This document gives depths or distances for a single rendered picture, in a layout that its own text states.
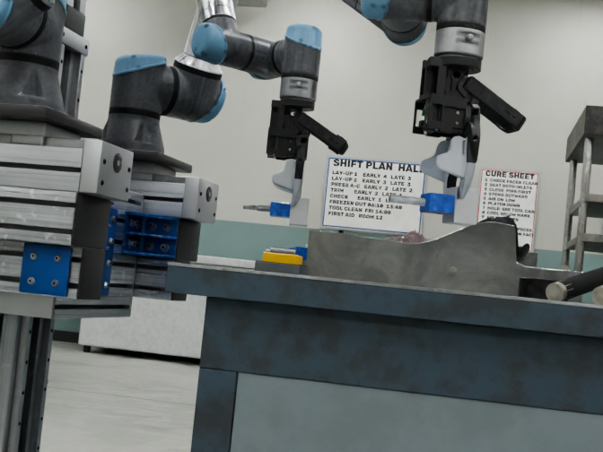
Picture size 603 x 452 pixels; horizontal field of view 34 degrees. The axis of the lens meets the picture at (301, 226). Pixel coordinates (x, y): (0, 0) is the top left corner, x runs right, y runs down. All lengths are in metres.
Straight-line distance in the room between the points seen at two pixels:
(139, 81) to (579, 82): 7.37
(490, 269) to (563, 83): 7.57
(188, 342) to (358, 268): 6.80
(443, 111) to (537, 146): 7.74
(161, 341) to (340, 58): 3.09
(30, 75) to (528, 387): 1.02
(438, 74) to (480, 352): 0.48
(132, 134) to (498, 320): 1.22
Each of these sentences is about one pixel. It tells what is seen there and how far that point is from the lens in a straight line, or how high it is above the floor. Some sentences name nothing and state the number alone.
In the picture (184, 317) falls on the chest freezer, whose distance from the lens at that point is 8.61.
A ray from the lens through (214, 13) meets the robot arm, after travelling 2.06.
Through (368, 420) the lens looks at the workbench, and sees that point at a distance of 1.24.
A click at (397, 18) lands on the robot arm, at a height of 1.21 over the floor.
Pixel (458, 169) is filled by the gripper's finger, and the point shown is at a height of 0.98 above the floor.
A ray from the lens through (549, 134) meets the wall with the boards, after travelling 9.26.
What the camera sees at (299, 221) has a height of 0.91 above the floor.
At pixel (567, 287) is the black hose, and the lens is 1.49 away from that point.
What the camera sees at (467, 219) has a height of 0.91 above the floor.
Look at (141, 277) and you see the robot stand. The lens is 2.19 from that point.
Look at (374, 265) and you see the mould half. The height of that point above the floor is 0.84.
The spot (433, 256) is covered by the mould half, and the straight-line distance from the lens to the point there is 1.83.
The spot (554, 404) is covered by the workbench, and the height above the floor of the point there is 0.68.
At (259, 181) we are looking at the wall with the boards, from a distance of 9.39.
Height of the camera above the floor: 0.79
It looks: 3 degrees up
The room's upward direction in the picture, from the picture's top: 6 degrees clockwise
